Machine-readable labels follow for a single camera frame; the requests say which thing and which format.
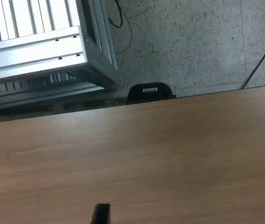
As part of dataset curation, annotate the black clamp with label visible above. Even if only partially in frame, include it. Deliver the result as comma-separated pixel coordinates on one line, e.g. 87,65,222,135
126,82,177,105

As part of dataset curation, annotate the thin grey floor cable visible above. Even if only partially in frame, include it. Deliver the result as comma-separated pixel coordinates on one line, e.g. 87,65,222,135
115,0,133,54

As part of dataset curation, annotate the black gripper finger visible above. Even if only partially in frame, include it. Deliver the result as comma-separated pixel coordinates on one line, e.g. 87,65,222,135
91,203,111,224

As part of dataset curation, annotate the black looped floor cable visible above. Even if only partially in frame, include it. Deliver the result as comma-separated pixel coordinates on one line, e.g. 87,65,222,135
108,0,123,28

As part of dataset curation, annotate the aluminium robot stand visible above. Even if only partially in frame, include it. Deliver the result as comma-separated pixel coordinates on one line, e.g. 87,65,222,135
0,0,123,113

